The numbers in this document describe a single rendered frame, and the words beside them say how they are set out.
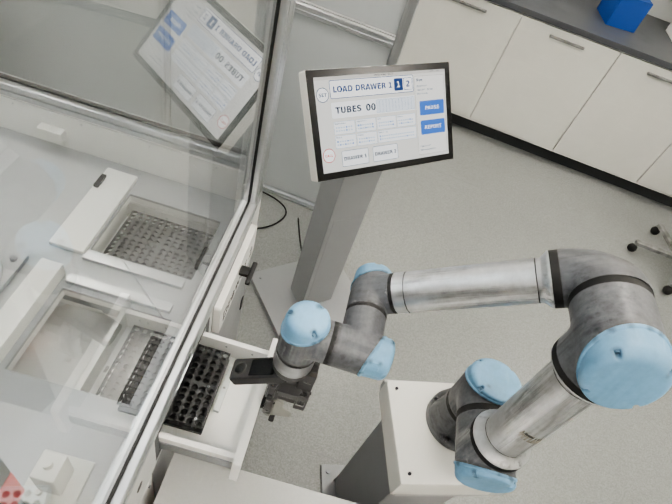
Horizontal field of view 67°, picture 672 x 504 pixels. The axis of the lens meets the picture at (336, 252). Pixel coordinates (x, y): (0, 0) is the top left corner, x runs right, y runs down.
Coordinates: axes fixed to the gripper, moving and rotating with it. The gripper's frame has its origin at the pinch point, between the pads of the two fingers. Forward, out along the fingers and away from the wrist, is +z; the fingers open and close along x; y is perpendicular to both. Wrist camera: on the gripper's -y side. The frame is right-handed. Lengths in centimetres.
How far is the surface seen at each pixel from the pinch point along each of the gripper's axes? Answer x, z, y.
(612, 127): 266, 49, 162
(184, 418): -7.9, 0.6, -15.1
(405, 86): 99, -24, 12
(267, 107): 47, -38, -19
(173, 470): -14.0, 14.5, -14.9
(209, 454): -12.6, 2.6, -8.0
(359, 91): 89, -24, -1
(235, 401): 1.2, 6.9, -6.9
